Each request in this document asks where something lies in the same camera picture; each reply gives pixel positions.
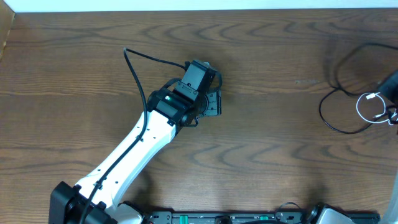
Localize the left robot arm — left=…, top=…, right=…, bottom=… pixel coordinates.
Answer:
left=49, top=60, right=222, bottom=223

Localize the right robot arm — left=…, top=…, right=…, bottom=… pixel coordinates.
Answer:
left=304, top=72, right=397, bottom=224

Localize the cardboard side panel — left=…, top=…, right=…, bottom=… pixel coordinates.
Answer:
left=0, top=0, right=15, bottom=57

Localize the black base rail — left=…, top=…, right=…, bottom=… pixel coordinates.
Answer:
left=118, top=211, right=382, bottom=224

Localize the black usb cable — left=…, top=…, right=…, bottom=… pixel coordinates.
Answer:
left=318, top=42, right=398, bottom=135

